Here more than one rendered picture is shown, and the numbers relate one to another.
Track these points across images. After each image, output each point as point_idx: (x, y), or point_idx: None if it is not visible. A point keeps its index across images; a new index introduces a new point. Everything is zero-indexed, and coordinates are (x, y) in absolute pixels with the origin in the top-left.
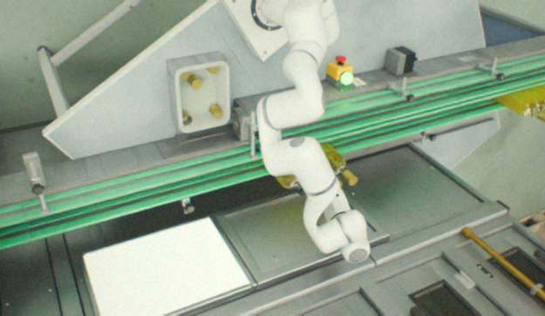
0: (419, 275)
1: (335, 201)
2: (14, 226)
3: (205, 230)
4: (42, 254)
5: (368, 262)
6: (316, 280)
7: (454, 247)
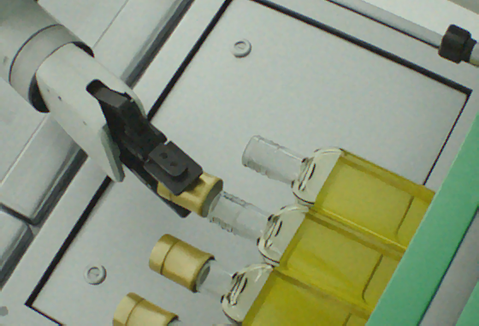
0: None
1: (86, 64)
2: None
3: (470, 20)
4: None
5: (7, 180)
6: (105, 51)
7: None
